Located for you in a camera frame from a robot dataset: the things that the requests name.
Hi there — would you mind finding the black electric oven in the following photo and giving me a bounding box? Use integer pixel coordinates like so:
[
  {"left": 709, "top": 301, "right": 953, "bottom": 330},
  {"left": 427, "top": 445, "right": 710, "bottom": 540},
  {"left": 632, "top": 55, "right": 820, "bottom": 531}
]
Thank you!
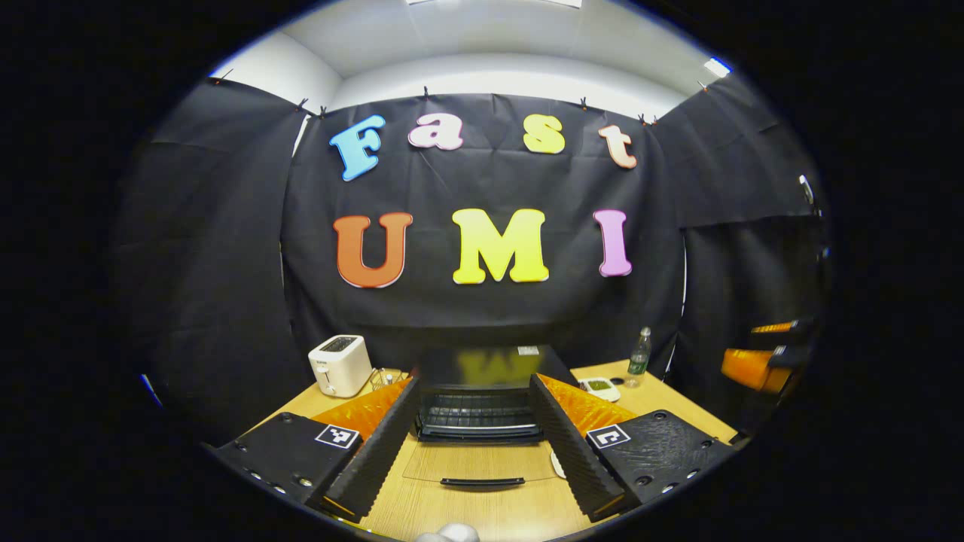
[{"left": 401, "top": 345, "right": 581, "bottom": 492}]

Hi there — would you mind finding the white toaster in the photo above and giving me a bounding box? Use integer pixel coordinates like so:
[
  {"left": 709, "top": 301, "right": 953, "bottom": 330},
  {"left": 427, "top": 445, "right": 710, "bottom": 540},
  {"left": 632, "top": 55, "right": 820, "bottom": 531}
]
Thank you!
[{"left": 307, "top": 334, "right": 374, "bottom": 398}]

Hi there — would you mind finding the white kitchen scale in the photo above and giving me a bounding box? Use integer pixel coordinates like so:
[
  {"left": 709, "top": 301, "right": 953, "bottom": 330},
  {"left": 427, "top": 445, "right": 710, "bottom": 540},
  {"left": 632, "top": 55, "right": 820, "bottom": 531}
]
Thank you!
[{"left": 578, "top": 376, "right": 622, "bottom": 403}]

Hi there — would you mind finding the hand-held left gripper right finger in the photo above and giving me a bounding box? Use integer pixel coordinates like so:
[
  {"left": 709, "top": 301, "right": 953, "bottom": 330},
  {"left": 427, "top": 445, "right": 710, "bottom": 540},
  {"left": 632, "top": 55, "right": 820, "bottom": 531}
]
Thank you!
[{"left": 527, "top": 375, "right": 735, "bottom": 525}]

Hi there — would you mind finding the large ceiling light panel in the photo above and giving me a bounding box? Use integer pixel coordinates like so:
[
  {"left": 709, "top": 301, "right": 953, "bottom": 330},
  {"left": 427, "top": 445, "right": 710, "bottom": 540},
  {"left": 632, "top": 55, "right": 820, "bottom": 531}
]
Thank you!
[{"left": 407, "top": 0, "right": 584, "bottom": 8}]

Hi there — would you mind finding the clear plastic water bottle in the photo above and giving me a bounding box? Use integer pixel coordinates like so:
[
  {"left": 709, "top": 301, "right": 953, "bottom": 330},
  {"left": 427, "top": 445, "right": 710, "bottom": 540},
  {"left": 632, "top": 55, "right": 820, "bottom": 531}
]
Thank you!
[{"left": 627, "top": 327, "right": 653, "bottom": 388}]

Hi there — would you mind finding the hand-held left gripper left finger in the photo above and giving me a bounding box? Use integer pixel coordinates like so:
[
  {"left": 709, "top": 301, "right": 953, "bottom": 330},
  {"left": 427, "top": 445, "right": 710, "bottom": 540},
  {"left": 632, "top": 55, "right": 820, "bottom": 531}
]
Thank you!
[{"left": 200, "top": 376, "right": 421, "bottom": 525}]

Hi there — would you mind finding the clear glass container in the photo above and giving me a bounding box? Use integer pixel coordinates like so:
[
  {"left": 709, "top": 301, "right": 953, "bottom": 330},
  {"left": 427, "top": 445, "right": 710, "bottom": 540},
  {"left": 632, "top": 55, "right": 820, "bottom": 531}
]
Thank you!
[{"left": 369, "top": 367, "right": 409, "bottom": 394}]

